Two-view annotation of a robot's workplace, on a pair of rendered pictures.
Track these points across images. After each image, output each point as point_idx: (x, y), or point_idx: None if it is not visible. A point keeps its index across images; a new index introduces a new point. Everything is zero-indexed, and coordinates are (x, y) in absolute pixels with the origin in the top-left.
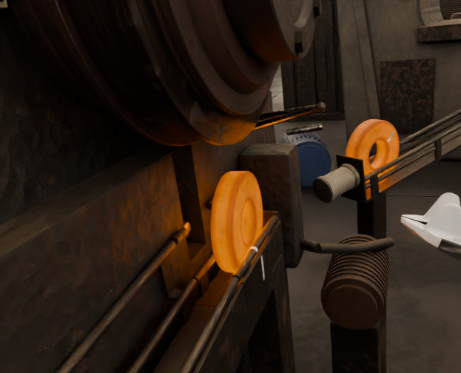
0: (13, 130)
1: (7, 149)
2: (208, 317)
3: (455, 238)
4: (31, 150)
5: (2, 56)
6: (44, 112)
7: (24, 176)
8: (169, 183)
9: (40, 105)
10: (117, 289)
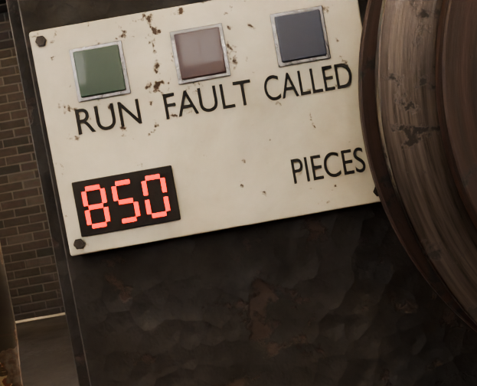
0: (390, 329)
1: (377, 350)
2: None
3: None
4: (411, 354)
5: (390, 246)
6: (439, 311)
7: (395, 384)
8: None
9: (436, 302)
10: None
